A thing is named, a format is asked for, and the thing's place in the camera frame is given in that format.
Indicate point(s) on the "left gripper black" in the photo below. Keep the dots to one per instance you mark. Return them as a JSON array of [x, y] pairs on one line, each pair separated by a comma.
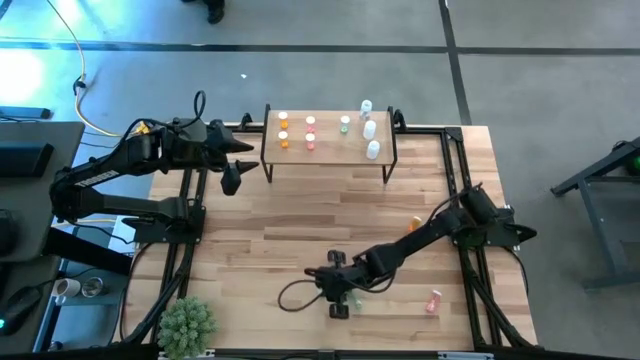
[[200, 145]]

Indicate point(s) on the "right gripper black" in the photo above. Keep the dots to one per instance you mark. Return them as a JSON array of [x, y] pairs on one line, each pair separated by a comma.
[[340, 280]]

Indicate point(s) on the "teal medicine bottle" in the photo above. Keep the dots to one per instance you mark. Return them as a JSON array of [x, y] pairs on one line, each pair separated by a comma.
[[345, 125]]

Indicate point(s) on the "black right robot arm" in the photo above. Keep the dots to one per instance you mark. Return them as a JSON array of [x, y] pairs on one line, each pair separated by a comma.
[[415, 240]]

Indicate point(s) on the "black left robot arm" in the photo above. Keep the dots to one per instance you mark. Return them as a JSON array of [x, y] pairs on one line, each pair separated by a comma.
[[100, 175]]

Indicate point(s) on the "teal bottle holding red pill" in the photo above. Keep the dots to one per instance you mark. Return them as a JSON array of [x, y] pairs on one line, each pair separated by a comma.
[[356, 301]]

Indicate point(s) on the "person's foot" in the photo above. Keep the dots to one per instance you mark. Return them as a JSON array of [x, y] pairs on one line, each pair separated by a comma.
[[215, 12]]

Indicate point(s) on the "green artificial plant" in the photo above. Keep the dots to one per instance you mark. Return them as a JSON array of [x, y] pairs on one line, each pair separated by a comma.
[[186, 327]]

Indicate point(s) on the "metal cup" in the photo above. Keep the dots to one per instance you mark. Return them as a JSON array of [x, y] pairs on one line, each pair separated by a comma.
[[92, 287]]

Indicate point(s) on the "black box device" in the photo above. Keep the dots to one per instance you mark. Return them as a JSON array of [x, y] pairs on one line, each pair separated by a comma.
[[25, 159]]

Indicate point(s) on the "white cup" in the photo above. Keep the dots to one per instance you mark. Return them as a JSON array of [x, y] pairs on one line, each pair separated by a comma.
[[67, 287]]

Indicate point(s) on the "black side desk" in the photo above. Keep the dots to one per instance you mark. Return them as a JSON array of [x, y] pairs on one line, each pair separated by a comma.
[[30, 210]]

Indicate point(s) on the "flat black device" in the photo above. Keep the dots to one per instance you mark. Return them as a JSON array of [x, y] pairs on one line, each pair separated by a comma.
[[25, 113]]

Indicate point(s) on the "black computer mouse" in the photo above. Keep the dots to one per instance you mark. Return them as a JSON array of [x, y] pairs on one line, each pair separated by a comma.
[[20, 307]]

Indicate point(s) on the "dark metal stand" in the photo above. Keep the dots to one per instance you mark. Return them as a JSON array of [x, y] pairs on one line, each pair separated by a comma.
[[607, 240]]

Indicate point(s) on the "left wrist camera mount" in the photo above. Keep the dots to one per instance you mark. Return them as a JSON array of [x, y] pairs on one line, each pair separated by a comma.
[[230, 181]]

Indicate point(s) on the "black frame bracket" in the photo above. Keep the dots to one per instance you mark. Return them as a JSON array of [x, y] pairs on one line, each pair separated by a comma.
[[398, 118], [245, 120]]

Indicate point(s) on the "wooden shelf black metal frame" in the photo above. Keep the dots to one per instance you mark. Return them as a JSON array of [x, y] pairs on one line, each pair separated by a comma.
[[330, 155]]

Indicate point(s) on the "black aluminium table frame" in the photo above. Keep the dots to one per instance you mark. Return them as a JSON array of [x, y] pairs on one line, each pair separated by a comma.
[[425, 129]]

